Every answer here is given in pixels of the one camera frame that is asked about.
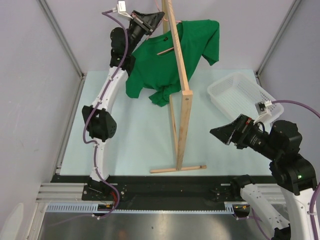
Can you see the aluminium frame post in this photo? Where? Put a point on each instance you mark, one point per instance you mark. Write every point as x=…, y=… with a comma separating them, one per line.
x=48, y=13
x=283, y=26

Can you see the right aluminium frame post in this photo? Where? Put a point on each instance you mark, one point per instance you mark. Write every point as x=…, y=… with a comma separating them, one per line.
x=283, y=26

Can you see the white plastic basket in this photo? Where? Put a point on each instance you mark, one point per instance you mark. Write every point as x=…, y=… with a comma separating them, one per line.
x=236, y=94

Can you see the green t shirt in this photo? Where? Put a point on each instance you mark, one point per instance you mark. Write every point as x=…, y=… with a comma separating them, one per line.
x=198, y=39

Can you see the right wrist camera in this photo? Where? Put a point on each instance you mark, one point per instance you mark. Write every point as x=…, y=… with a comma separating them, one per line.
x=264, y=114

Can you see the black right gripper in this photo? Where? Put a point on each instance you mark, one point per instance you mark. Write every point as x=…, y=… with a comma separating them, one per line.
x=242, y=124

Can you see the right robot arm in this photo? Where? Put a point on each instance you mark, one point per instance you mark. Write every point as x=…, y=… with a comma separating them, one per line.
x=294, y=174

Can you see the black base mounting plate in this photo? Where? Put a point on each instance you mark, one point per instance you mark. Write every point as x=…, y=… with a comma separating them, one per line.
x=177, y=190

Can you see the white slotted cable duct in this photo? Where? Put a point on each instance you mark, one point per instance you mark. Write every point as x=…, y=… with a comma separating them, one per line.
x=101, y=208

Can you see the wooden clothes rack stand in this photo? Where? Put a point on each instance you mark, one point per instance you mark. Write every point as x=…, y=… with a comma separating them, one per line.
x=180, y=103

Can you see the pink wire hanger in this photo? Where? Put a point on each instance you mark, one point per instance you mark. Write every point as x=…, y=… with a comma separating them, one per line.
x=165, y=50

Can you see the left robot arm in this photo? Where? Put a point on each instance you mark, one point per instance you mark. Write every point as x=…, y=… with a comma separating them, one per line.
x=99, y=125

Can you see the left aluminium frame post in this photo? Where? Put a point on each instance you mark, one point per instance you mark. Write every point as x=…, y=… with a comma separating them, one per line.
x=48, y=13

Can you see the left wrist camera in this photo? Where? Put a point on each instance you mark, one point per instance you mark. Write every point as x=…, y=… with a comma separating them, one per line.
x=121, y=10

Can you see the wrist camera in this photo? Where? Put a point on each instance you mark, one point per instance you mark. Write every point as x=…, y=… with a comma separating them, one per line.
x=121, y=10
x=264, y=114

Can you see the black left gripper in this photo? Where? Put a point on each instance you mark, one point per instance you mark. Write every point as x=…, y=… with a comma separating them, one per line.
x=147, y=22

